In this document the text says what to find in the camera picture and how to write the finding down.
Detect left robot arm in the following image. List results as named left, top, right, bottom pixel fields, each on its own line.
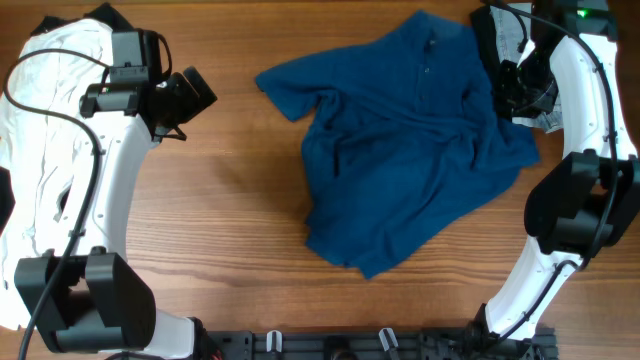
left=1, top=20, right=221, bottom=359

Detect folded light blue jeans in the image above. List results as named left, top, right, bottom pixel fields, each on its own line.
left=490, top=6, right=563, bottom=133

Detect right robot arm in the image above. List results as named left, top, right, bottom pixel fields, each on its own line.
left=469, top=1, right=639, bottom=352

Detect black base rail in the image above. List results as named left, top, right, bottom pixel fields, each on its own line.
left=209, top=328, right=559, bottom=360

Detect white garment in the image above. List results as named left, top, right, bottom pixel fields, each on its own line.
left=1, top=20, right=113, bottom=330

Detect blue polo shirt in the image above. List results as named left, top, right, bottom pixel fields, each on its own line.
left=255, top=11, right=539, bottom=278

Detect black folded garment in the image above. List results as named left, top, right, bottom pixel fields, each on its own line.
left=469, top=5, right=508, bottom=118

